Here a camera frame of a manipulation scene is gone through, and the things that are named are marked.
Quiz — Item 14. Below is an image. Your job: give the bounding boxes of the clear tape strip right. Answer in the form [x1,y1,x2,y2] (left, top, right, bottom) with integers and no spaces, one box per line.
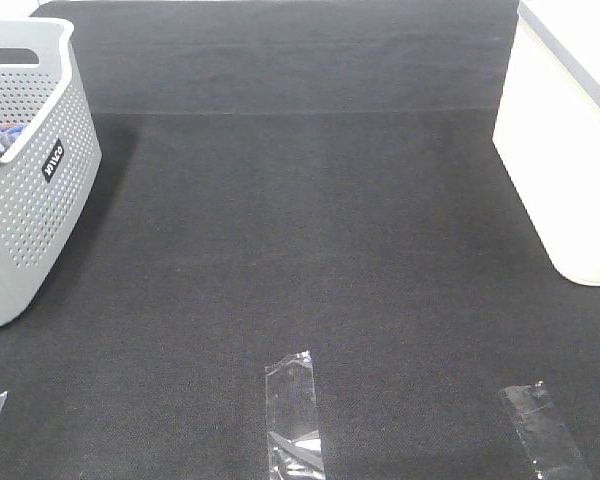
[498,381,593,480]

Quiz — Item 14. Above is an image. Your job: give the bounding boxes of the grey perforated laundry basket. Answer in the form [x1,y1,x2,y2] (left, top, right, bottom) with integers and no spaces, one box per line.
[0,17,102,327]

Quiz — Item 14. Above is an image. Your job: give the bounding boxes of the black table mat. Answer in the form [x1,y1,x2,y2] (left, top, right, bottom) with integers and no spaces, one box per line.
[0,1,600,479]

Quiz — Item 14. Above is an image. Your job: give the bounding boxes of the clear tape strip centre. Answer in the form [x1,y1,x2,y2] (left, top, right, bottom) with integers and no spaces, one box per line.
[265,351,326,479]

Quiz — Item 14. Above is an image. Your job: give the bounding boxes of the cream white storage basket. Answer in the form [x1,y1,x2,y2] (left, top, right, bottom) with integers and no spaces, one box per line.
[493,1,600,286]

